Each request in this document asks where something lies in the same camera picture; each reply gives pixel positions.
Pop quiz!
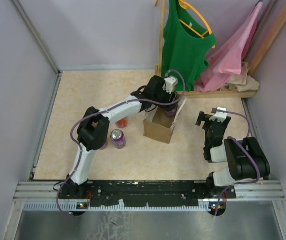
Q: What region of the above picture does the burlap canvas bag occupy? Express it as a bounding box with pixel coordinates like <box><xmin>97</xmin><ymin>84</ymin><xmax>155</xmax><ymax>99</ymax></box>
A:
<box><xmin>143</xmin><ymin>97</ymin><xmax>187</xmax><ymax>144</ymax></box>

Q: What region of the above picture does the aluminium rail frame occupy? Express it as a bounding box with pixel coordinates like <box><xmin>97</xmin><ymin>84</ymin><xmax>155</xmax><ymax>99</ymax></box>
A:
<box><xmin>1</xmin><ymin>0</ymin><xmax>286</xmax><ymax>240</ymax></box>

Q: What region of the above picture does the purple Fanta can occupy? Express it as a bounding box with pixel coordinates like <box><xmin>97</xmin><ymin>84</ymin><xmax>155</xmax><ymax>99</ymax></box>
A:
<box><xmin>100</xmin><ymin>141</ymin><xmax>108</xmax><ymax>150</ymax></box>
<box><xmin>110</xmin><ymin>129</ymin><xmax>126</xmax><ymax>149</ymax></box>
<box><xmin>165</xmin><ymin>105</ymin><xmax>178</xmax><ymax>118</ymax></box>

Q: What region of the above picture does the red cola can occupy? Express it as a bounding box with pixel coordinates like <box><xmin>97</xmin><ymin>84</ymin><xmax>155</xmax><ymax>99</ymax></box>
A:
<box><xmin>115</xmin><ymin>117</ymin><xmax>128</xmax><ymax>129</ymax></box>

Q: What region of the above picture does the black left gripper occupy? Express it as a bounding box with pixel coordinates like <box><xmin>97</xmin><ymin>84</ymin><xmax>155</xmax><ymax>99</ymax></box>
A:
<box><xmin>153</xmin><ymin>86</ymin><xmax>178</xmax><ymax>112</ymax></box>

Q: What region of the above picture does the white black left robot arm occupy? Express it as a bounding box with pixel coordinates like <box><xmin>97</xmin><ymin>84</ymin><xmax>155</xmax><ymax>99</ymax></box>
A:
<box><xmin>68</xmin><ymin>75</ymin><xmax>180</xmax><ymax>199</ymax></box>

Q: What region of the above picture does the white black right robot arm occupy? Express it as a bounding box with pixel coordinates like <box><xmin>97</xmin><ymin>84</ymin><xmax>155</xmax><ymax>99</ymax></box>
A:
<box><xmin>195</xmin><ymin>107</ymin><xmax>271</xmax><ymax>198</ymax></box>

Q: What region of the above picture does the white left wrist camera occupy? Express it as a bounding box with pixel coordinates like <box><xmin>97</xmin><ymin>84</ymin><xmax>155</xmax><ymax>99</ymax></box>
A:
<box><xmin>163</xmin><ymin>76</ymin><xmax>178</xmax><ymax>94</ymax></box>

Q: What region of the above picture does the pink shirt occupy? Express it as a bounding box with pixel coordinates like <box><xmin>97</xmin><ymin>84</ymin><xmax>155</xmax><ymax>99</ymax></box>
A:
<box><xmin>194</xmin><ymin>0</ymin><xmax>263</xmax><ymax>93</ymax></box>

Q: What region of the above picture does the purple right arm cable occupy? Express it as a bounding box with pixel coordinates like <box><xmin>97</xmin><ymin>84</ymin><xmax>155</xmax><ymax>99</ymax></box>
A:
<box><xmin>212</xmin><ymin>111</ymin><xmax>262</xmax><ymax>218</ymax></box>

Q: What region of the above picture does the wooden pole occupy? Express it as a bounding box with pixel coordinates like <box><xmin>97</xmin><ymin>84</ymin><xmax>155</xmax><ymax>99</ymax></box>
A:
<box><xmin>248</xmin><ymin>0</ymin><xmax>286</xmax><ymax>76</ymax></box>

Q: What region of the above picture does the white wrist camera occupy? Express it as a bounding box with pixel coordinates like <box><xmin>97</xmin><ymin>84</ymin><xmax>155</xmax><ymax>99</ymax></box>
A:
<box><xmin>163</xmin><ymin>76</ymin><xmax>178</xmax><ymax>94</ymax></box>
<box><xmin>209</xmin><ymin>107</ymin><xmax>228</xmax><ymax>123</ymax></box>

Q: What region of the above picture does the wooden clothes rack frame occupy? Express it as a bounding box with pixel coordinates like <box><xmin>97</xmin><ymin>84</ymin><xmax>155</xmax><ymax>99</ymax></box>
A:
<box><xmin>154</xmin><ymin>0</ymin><xmax>257</xmax><ymax>99</ymax></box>

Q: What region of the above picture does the green tank top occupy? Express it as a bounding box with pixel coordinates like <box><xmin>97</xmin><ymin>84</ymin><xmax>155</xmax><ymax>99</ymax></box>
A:
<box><xmin>161</xmin><ymin>0</ymin><xmax>217</xmax><ymax>92</ymax></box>

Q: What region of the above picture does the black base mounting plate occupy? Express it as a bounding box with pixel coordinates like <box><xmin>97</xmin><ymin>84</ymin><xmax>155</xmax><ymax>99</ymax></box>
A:
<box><xmin>58</xmin><ymin>180</ymin><xmax>224</xmax><ymax>208</ymax></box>

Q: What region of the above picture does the cream cloth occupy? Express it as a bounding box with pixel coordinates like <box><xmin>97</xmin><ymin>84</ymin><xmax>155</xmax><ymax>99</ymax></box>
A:
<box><xmin>220</xmin><ymin>62</ymin><xmax>260</xmax><ymax>92</ymax></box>

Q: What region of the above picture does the yellow clothes hanger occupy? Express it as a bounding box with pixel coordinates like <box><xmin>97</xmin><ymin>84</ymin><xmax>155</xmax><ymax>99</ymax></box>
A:
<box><xmin>154</xmin><ymin>0</ymin><xmax>217</xmax><ymax>49</ymax></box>

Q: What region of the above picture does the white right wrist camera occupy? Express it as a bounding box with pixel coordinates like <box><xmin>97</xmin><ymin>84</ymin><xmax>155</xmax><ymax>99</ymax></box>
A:
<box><xmin>209</xmin><ymin>107</ymin><xmax>228</xmax><ymax>123</ymax></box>

